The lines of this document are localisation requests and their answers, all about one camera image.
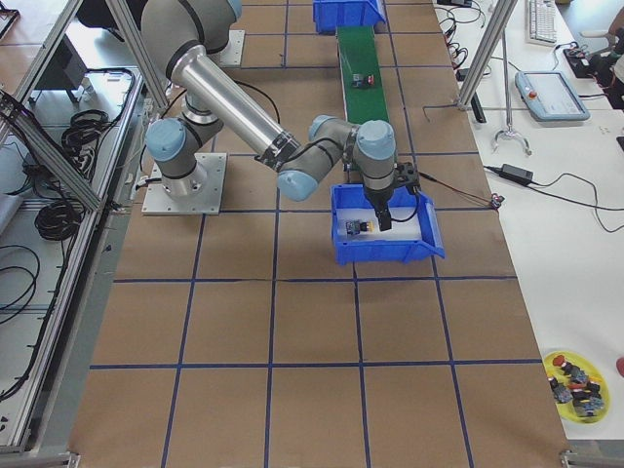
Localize yellow plate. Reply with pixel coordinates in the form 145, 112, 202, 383
542, 350, 610, 424

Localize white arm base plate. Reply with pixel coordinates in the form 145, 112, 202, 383
212, 29, 246, 68
142, 152, 227, 215

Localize green conveyor belt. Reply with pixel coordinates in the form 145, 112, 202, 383
336, 26, 390, 124

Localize aluminium frame rail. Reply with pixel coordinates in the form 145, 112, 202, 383
1, 91, 102, 212

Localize blue right storage bin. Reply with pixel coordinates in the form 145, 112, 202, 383
331, 184, 446, 264

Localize blue left storage bin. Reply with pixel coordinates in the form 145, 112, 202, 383
313, 0, 386, 34

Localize silver claw tool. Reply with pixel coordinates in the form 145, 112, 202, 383
492, 58, 532, 156

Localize black power adapter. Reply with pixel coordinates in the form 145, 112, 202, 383
499, 164, 533, 186

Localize white keyboard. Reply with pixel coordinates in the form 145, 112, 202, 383
525, 0, 557, 46

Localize aluminium profile post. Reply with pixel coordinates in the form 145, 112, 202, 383
456, 0, 517, 110

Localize teach pendant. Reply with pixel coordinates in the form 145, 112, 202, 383
515, 71, 591, 122

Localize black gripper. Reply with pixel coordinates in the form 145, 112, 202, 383
364, 162, 420, 231

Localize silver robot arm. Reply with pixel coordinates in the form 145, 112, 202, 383
141, 1, 419, 231

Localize red black conveyor wires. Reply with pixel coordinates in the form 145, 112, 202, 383
416, 170, 503, 212

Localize white foam pad right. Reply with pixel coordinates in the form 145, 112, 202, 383
336, 208, 422, 242

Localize red mushroom push button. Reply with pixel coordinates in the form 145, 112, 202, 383
351, 73, 374, 89

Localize yellow mushroom push button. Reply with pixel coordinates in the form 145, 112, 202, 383
345, 220, 374, 236

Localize blue storage bin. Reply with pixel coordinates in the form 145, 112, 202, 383
313, 0, 386, 34
331, 184, 446, 264

